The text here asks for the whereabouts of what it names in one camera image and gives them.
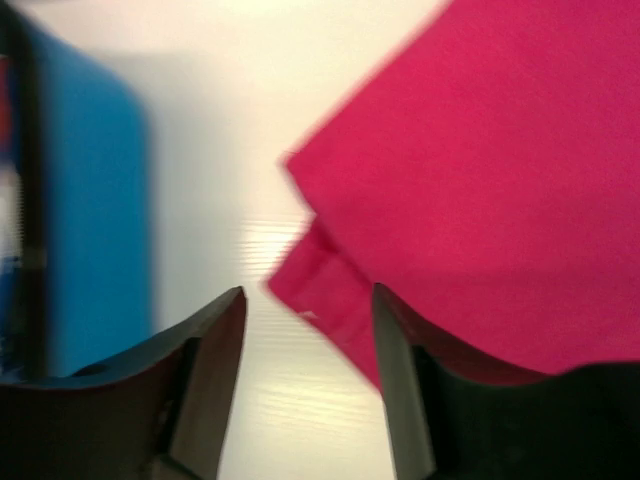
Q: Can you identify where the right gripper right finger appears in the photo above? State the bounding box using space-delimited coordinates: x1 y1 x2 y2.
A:
372 285 639 479

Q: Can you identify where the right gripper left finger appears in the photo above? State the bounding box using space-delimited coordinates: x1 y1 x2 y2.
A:
1 287 247 479

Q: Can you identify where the pink cloth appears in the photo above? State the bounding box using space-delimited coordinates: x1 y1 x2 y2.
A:
268 1 639 382

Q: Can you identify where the blue white patterned cloth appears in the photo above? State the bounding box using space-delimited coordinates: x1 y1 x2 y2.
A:
1 54 21 355

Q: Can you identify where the blue hard-shell suitcase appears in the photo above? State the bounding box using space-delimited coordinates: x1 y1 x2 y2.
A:
1 3 152 383

